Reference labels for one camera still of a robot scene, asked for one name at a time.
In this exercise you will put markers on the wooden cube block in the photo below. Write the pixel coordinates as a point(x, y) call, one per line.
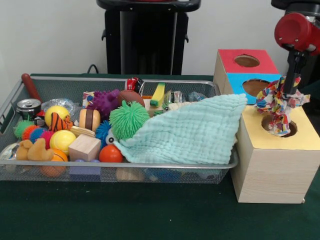
point(83, 147)

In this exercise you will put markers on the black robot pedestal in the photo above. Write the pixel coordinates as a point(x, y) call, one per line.
point(150, 37)

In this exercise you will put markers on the large green spiky ball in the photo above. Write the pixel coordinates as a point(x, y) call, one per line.
point(127, 120)

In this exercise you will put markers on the light blue waffle cloth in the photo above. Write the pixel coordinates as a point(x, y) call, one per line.
point(187, 135)

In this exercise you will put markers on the purple rubber toy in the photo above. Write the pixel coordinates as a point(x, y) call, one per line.
point(105, 102)

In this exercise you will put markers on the wooden toy burger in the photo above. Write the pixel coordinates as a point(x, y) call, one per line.
point(90, 120)

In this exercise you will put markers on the yellow ball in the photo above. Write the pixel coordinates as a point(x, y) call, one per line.
point(62, 142)

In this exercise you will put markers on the red orange rubber ball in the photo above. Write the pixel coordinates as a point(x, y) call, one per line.
point(111, 153)

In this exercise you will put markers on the yellow toy banana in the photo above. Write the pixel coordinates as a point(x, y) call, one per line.
point(157, 95)

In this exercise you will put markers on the wooden box with three holes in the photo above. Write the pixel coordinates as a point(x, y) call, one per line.
point(275, 175)

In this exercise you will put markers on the colourful patterned cloth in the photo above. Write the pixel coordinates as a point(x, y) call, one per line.
point(275, 105)

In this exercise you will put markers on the shallow metal mesh bin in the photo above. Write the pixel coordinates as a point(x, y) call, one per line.
point(112, 175)

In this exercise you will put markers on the orange plush toy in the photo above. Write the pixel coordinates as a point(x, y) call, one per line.
point(35, 151)

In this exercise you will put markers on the dark green table cloth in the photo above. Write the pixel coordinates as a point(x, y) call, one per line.
point(313, 95)
point(150, 212)

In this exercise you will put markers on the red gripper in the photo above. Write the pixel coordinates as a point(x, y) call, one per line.
point(292, 31)

